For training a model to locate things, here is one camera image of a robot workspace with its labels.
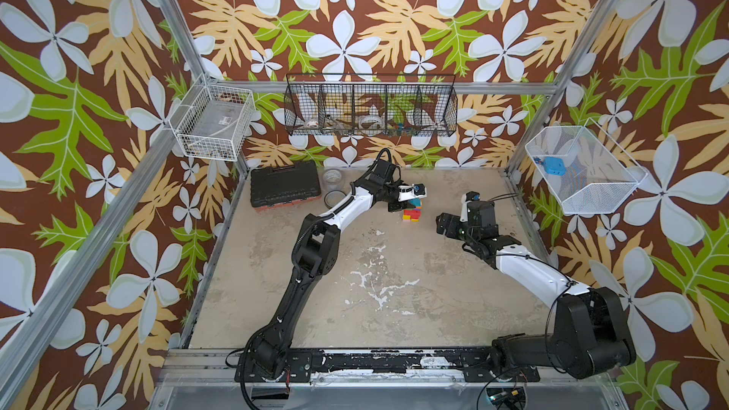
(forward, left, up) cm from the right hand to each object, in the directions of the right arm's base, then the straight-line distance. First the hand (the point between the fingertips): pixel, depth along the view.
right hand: (446, 218), depth 90 cm
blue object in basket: (+11, -33, +13) cm, 37 cm away
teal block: (+8, +9, 0) cm, 12 cm away
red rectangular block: (+8, +8, -8) cm, 14 cm away
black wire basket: (+35, +25, +20) cm, 48 cm away
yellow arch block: (+7, +11, -9) cm, 16 cm away
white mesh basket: (+6, -39, +15) cm, 42 cm away
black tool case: (+21, +58, -7) cm, 62 cm away
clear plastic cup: (+29, +39, -12) cm, 50 cm away
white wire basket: (+22, +73, +23) cm, 79 cm away
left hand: (+13, +9, -2) cm, 16 cm away
